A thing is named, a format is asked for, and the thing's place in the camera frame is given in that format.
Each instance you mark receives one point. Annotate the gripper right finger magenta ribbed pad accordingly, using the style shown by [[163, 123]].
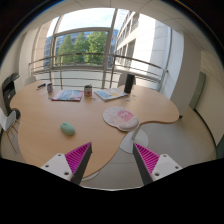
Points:
[[153, 166]]

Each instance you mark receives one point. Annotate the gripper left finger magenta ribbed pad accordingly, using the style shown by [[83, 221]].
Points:
[[70, 166]]

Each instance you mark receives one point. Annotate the mint green computer mouse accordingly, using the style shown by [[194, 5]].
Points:
[[67, 128]]

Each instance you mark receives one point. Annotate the round pink white mouse pad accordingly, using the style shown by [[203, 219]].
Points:
[[121, 118]]

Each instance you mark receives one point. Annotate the red blue magazine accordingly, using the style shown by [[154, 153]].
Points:
[[68, 95]]

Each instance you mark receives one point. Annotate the white chair at left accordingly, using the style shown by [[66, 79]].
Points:
[[7, 123]]

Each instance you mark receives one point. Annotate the white red mug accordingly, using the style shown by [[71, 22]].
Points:
[[88, 90]]

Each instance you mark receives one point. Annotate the light blue open book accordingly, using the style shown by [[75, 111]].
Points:
[[110, 94]]

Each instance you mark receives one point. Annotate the small can with label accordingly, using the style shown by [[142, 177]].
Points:
[[49, 88]]

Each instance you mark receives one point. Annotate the green door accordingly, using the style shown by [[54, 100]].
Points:
[[198, 90]]

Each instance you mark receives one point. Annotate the white chair behind table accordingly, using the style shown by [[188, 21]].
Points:
[[29, 80]]

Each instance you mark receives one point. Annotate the black printer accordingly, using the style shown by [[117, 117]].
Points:
[[8, 90]]

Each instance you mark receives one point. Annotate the metal window railing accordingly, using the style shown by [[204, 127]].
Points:
[[100, 70]]

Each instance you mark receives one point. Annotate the white table pedestal base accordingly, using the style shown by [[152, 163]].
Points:
[[137, 136]]

